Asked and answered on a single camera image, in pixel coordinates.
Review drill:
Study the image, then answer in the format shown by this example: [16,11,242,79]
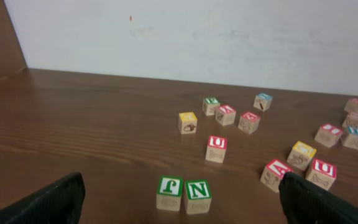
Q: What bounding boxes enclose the red u block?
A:
[205,136,227,163]
[306,159,337,190]

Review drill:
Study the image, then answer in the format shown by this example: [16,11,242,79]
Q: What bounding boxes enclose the green J block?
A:
[156,175,183,212]

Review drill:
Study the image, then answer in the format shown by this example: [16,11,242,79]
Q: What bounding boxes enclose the red E block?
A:
[238,111,260,134]

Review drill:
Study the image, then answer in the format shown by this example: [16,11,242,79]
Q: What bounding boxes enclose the red A block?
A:
[260,159,293,193]

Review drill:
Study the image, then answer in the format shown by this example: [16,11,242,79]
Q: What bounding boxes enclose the red I block beside L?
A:
[314,123,343,147]

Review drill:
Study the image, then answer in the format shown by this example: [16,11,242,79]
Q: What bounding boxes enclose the red I block upper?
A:
[342,112,358,129]

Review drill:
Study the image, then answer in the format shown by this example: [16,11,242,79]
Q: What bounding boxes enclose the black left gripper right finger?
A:
[279,172,358,224]

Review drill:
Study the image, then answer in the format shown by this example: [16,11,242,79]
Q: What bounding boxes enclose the green F block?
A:
[203,97,220,116]

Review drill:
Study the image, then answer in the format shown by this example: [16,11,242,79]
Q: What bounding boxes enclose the yellow block far left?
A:
[178,112,198,134]

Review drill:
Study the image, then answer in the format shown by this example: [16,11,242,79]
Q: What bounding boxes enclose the yellow block near U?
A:
[287,141,316,171]

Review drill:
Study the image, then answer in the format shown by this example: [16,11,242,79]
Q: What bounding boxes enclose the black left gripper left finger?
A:
[0,172,85,224]

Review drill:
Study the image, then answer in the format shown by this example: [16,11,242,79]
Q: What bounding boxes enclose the blue X block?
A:
[254,93,273,111]

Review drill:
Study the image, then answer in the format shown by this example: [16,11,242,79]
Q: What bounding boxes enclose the red U block centre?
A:
[306,159,337,190]

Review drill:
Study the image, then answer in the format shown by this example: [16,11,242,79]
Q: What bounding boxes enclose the red U block left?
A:
[205,136,227,163]

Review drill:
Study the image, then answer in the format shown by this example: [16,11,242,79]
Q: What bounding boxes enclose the green N block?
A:
[184,179,212,215]

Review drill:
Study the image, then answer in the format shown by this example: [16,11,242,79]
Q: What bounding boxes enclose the blue L block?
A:
[341,126,358,150]

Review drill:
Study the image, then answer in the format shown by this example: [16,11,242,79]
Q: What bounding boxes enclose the red X block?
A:
[215,105,236,126]

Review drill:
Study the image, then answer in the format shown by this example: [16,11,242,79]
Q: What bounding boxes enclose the red block far top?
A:
[344,98,358,114]

